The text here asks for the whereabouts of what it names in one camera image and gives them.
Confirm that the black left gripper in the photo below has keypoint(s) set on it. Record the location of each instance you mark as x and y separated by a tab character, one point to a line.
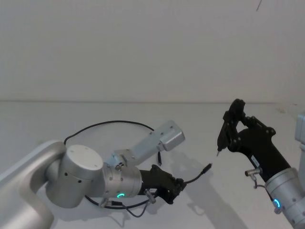
157	179

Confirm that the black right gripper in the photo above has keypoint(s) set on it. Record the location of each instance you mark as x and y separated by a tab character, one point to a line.
258	150

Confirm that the black pen-shaped tool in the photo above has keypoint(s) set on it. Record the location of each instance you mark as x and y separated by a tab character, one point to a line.
222	138

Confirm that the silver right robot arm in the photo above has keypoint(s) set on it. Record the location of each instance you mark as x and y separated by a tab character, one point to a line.
288	195

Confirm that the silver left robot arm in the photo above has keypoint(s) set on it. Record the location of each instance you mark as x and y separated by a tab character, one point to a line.
78	171

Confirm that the white table cloth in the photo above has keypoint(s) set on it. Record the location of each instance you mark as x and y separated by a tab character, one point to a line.
209	202

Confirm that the white curtain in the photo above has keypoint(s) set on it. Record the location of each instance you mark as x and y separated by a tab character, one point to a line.
143	47

